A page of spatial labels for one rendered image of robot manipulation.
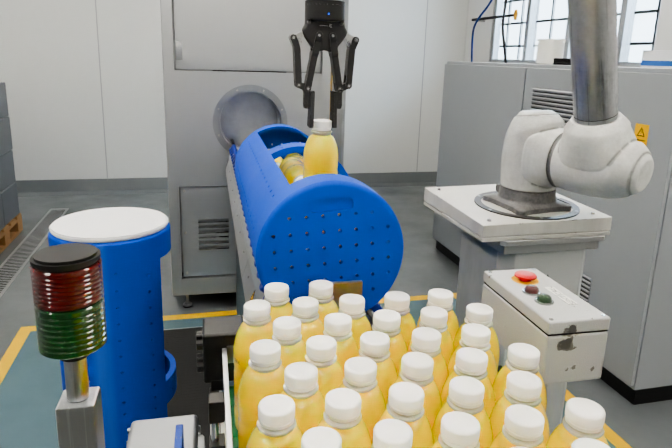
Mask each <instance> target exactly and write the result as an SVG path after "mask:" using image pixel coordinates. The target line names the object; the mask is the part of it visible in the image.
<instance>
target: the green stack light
mask: <svg viewBox="0 0 672 448"><path fill-rule="evenodd" d="M34 312H35V322H36V332H37V341H38V350H39V353H40V354H41V355H43V356H44V357H47V358H50V359H55V360H68V359H75V358H80V357H83V356H86V355H89V354H92V353H94V352H96V351H97V350H99V349H100V348H101V347H102V346H103V345H104V344H105V343H106V342H107V326H106V313H105V299H104V296H103V297H102V298H101V300H100V301H98V302H97V303H95V304H93V305H91V306H89V307H86V308H83V309H79V310H75V311H68V312H47V311H43V310H40V309H38V308H37V307H35V306H34Z"/></svg>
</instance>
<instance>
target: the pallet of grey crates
mask: <svg viewBox="0 0 672 448"><path fill-rule="evenodd" d="M8 116H9V113H8V104H7V94H6V85H5V82H0V254H1V253H2V252H3V251H4V250H5V249H6V248H7V246H8V245H9V244H10V243H11V242H12V241H13V240H14V239H15V238H16V237H17V236H18V235H19V234H20V233H21V232H22V230H23V224H22V216H21V213H20V211H19V201H18V192H17V183H16V178H15V169H14V160H13V151H12V149H13V146H12V136H11V127H10V118H9V117H8Z"/></svg>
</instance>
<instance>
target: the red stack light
mask: <svg viewBox="0 0 672 448"><path fill-rule="evenodd" d="M102 272H103V271H102V259H101V257H100V258H99V259H98V260H97V261H96V262H95V263H94V264H92V265H90V266H88V267H85V268H82V269H78V270H73V271H67V272H44V271H40V270H37V269H36V268H34V267H32V266H30V275H31V284H32V293H33V303H34V306H35V307H37V308H38V309H40V310H43V311H47V312H68V311H75V310H79V309H83V308H86V307H89V306H91V305H93V304H95V303H97V302H98V301H100V300H101V298H102V297H103V296H104V285H103V273H102Z"/></svg>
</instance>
